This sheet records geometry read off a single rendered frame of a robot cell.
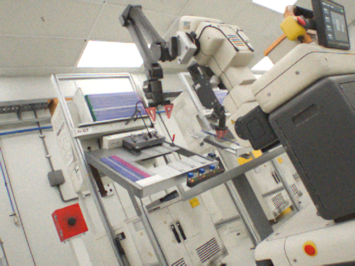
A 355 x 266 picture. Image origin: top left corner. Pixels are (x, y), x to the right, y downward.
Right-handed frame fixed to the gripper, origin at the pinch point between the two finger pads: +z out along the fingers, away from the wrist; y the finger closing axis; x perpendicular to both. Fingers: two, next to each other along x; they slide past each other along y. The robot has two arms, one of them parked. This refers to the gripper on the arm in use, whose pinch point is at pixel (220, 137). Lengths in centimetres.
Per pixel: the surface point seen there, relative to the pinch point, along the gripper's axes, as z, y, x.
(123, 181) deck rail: 5, 99, 11
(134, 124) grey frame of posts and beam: -7, 51, -53
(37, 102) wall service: -1, 91, -217
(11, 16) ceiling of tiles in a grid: -101, 115, -196
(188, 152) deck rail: 8.3, 31.7, -5.2
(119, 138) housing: -2, 72, -42
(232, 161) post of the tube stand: 16.9, 1.2, 15.3
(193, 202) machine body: 41, 41, 13
